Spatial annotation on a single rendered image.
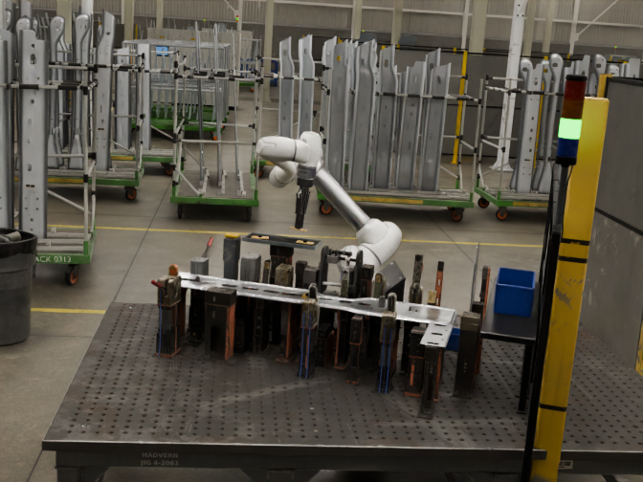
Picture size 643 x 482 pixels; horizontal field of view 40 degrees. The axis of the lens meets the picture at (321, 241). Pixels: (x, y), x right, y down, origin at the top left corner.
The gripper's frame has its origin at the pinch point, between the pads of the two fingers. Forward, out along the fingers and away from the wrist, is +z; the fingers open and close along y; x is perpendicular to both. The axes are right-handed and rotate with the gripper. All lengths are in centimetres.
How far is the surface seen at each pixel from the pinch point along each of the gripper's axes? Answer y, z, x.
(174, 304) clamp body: 42, 41, -38
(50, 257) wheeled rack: -206, 108, -281
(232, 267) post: -9.9, 31.7, -35.4
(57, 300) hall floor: -183, 134, -254
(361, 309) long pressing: 22, 29, 42
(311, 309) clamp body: 37, 30, 24
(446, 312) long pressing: 6, 26, 76
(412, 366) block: 33, 45, 70
